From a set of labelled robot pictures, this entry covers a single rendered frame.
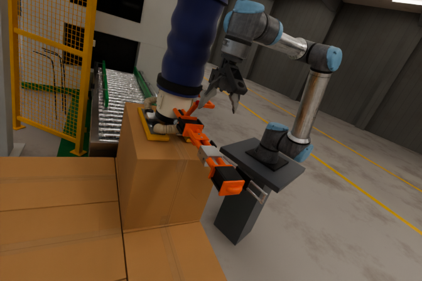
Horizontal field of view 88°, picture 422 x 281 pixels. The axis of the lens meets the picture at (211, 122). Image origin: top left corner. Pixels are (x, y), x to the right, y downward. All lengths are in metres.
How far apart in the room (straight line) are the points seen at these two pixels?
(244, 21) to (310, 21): 9.91
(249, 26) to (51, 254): 1.09
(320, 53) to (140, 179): 1.07
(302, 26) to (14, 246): 10.47
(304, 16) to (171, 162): 10.11
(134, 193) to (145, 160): 0.17
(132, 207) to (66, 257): 0.28
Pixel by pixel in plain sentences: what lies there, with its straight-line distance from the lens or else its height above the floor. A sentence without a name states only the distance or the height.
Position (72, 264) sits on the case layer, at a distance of 1.11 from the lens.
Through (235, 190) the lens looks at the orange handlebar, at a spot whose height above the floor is 1.09.
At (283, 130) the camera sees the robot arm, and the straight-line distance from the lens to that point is 1.58.
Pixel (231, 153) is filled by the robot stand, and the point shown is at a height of 0.75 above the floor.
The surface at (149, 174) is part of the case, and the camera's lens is 0.98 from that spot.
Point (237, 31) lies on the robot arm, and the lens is 0.72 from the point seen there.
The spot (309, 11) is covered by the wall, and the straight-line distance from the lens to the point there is 10.73.
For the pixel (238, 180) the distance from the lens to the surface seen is 0.67.
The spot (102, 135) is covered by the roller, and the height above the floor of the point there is 0.54.
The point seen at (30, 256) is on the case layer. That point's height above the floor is 0.54.
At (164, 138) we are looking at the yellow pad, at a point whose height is 0.97.
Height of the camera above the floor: 1.46
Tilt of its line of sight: 21 degrees down
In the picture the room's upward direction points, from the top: 18 degrees clockwise
